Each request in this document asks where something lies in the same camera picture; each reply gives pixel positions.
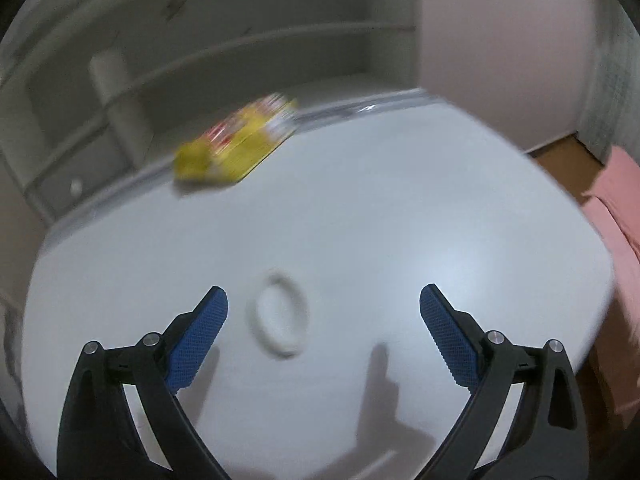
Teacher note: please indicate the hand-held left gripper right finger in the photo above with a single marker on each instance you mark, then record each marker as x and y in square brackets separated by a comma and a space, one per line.
[450, 341]

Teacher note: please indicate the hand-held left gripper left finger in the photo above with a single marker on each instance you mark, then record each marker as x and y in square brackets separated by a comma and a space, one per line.
[197, 341]

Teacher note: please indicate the white desk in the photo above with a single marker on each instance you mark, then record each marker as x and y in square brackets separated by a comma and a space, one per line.
[400, 220]

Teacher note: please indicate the yellow snack packet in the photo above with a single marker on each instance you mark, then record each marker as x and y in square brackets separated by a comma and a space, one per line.
[235, 145]

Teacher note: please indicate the pink bed blanket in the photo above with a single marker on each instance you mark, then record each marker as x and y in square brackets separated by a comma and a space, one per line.
[620, 240]

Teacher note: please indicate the green curtain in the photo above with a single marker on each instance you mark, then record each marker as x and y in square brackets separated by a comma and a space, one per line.
[617, 95]

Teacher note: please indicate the white desk shelf unit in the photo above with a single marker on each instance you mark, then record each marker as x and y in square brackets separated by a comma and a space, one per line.
[200, 25]

